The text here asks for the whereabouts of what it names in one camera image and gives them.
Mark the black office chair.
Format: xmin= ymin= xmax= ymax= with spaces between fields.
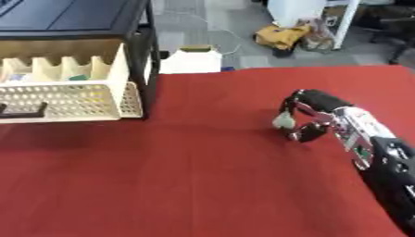
xmin=358 ymin=3 xmax=415 ymax=66

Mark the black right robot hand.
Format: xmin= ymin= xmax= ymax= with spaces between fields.
xmin=277 ymin=89 xmax=354 ymax=143

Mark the blue white object in drawer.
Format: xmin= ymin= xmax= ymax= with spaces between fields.
xmin=5 ymin=73 xmax=32 ymax=83

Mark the black drawer handle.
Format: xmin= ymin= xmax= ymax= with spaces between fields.
xmin=0 ymin=101 xmax=49 ymax=119

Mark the black cabinet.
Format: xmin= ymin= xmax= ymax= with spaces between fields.
xmin=0 ymin=0 xmax=162 ymax=120

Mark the pale compartment drawer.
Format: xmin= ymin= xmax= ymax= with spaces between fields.
xmin=0 ymin=43 xmax=145 ymax=125

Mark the white box with tan top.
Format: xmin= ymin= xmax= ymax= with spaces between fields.
xmin=157 ymin=44 xmax=224 ymax=75

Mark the small pale round object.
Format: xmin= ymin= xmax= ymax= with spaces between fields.
xmin=270 ymin=112 xmax=298 ymax=131

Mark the white table leg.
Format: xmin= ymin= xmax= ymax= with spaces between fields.
xmin=331 ymin=0 xmax=363 ymax=50

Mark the yellow bag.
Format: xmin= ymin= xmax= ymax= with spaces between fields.
xmin=253 ymin=24 xmax=313 ymax=52

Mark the clear plastic bag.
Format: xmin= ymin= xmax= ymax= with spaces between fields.
xmin=299 ymin=19 xmax=337 ymax=52

